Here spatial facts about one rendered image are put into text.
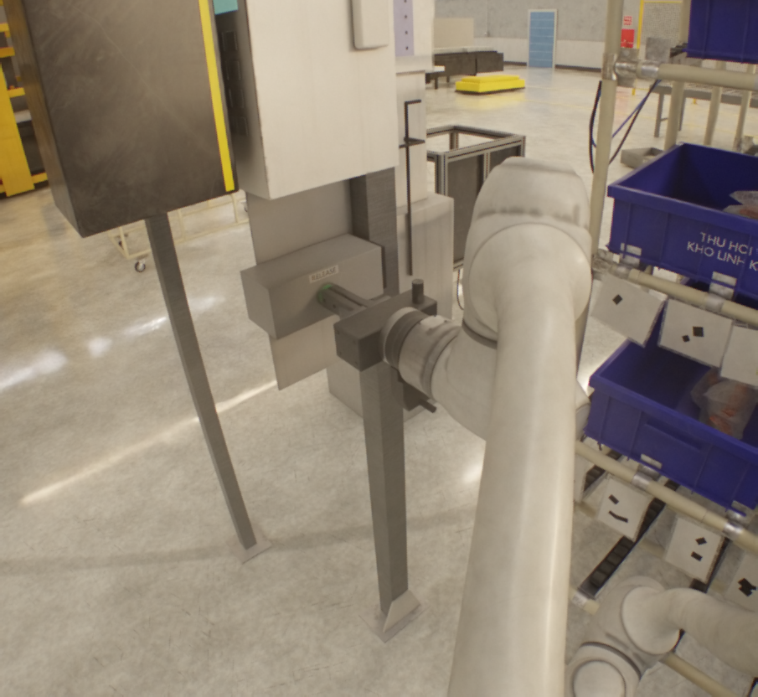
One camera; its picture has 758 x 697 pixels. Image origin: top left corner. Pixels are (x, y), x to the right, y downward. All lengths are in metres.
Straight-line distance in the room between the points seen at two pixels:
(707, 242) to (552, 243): 0.66
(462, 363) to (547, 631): 0.29
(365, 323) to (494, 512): 0.38
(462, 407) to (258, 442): 1.77
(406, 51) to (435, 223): 0.60
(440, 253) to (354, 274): 1.23
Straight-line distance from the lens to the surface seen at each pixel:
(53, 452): 2.61
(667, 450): 1.09
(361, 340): 0.62
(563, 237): 0.44
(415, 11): 1.86
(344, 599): 1.74
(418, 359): 0.58
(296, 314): 0.75
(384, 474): 1.16
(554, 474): 0.32
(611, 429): 1.12
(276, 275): 0.75
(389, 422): 1.07
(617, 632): 0.89
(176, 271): 1.28
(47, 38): 0.51
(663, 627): 0.87
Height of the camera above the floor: 1.50
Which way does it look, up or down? 30 degrees down
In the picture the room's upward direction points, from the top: 3 degrees counter-clockwise
